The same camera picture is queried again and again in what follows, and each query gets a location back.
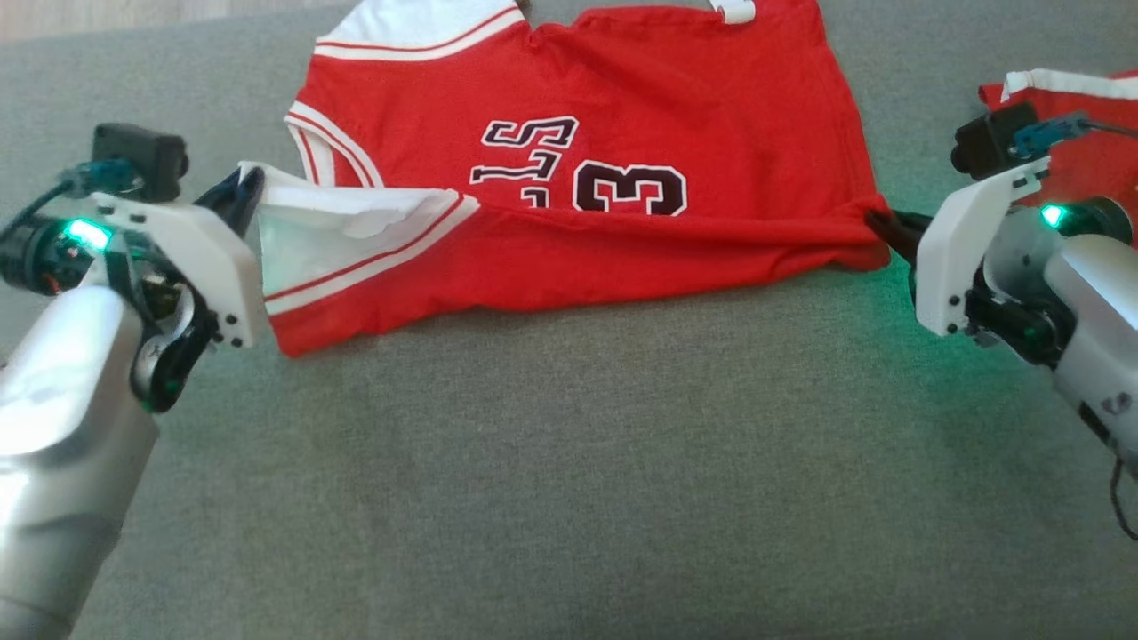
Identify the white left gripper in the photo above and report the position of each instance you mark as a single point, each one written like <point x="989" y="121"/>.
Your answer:
<point x="209" y="253"/>

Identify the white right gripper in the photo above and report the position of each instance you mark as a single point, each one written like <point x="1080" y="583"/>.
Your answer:
<point x="951" y="258"/>

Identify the red shorts with white stripe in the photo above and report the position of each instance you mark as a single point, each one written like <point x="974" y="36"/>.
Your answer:
<point x="1093" y="169"/>

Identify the red basketball jersey with number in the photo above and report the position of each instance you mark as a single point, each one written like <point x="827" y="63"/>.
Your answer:
<point x="667" y="89"/>

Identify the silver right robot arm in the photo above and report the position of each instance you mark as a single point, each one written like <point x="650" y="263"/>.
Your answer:
<point x="1093" y="311"/>

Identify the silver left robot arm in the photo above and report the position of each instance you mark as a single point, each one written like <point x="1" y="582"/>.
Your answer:
<point x="62" y="427"/>

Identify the large grey sofa seat cushion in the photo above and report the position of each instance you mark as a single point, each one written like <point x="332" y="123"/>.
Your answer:
<point x="569" y="480"/>

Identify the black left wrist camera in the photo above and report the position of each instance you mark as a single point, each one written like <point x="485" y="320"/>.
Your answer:
<point x="142" y="156"/>

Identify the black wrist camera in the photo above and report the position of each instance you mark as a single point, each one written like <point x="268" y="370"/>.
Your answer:
<point x="991" y="138"/>
<point x="142" y="156"/>

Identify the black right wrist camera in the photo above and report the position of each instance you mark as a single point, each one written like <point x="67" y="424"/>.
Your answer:
<point x="991" y="138"/>

